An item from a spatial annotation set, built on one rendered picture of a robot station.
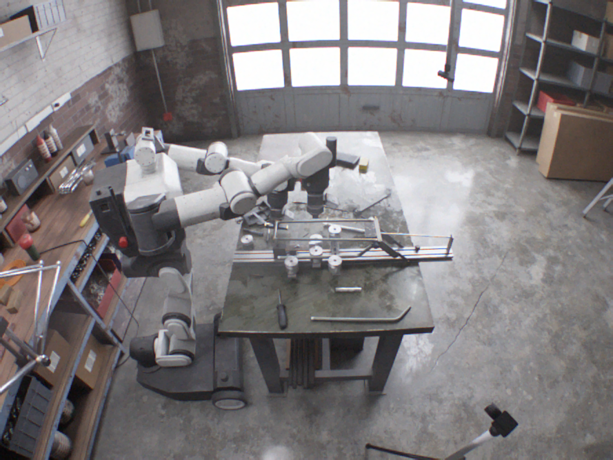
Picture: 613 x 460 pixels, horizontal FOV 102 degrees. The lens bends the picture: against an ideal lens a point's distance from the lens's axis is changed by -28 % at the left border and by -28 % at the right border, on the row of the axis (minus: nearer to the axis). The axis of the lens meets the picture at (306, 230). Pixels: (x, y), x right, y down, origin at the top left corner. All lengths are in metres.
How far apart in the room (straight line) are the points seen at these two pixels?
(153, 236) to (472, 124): 4.34
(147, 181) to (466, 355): 2.00
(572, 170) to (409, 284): 3.51
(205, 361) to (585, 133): 4.37
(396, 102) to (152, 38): 2.98
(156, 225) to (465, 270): 2.27
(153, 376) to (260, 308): 1.03
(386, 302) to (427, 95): 3.45
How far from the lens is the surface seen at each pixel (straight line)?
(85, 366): 2.25
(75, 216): 2.32
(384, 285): 1.33
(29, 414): 1.93
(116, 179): 1.18
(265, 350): 1.55
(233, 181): 0.99
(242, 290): 1.34
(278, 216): 1.44
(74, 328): 2.17
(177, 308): 1.59
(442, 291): 2.53
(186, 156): 1.32
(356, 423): 1.99
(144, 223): 0.97
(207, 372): 2.01
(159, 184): 1.08
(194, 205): 0.97
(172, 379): 2.06
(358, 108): 4.31
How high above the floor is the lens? 1.91
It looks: 42 degrees down
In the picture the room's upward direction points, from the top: 4 degrees counter-clockwise
